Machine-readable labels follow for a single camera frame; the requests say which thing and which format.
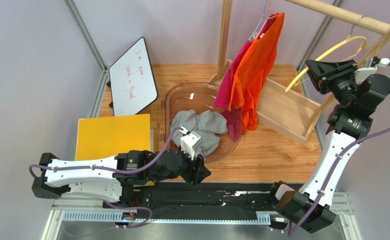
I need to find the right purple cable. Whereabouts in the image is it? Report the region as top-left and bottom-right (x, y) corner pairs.
(287, 62), (390, 238)

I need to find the aluminium frame post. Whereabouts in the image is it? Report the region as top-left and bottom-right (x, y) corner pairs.
(63, 0), (109, 118)
(297, 0), (344, 98)

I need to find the wooden clothes rack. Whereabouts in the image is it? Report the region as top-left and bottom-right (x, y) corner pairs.
(209, 0), (390, 145)

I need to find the orange t shirt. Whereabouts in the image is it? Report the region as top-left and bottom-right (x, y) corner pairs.
(229, 12), (285, 135)

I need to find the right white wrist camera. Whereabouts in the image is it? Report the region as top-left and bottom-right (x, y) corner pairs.
(355, 56), (390, 84)

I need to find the yellow plastic hanger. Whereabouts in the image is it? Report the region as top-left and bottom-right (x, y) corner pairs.
(285, 14), (368, 93)

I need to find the yellow flat box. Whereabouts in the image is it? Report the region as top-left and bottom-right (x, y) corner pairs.
(75, 114), (153, 161)

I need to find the clear pink plastic basket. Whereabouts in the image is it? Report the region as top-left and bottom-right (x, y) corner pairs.
(162, 82), (242, 163)

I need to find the blue wire hanger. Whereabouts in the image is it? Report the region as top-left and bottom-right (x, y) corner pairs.
(248, 0), (270, 41)

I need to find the grey t shirt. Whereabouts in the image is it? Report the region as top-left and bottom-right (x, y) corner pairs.
(170, 109), (228, 157)

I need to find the magenta t shirt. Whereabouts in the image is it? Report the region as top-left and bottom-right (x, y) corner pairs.
(213, 13), (277, 143)

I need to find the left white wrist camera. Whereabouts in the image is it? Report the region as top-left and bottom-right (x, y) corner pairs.
(180, 127), (202, 161)

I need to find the white dry-erase board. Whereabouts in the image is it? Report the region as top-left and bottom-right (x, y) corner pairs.
(109, 37), (159, 116)

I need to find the right aluminium frame post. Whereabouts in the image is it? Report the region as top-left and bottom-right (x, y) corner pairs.
(297, 0), (344, 98)

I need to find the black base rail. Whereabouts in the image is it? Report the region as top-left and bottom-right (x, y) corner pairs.
(114, 181), (272, 221)

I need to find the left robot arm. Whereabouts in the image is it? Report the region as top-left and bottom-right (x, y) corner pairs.
(29, 149), (211, 203)

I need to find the left aluminium frame post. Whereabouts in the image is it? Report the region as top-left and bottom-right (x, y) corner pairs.
(63, 0), (109, 118)

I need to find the pink wire hanger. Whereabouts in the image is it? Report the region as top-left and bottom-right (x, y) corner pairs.
(252, 13), (279, 40)

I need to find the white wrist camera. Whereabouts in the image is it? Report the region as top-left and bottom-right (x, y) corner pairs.
(180, 127), (202, 161)
(355, 56), (390, 84)

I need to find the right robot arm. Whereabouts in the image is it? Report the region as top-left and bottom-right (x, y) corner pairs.
(267, 57), (390, 237)

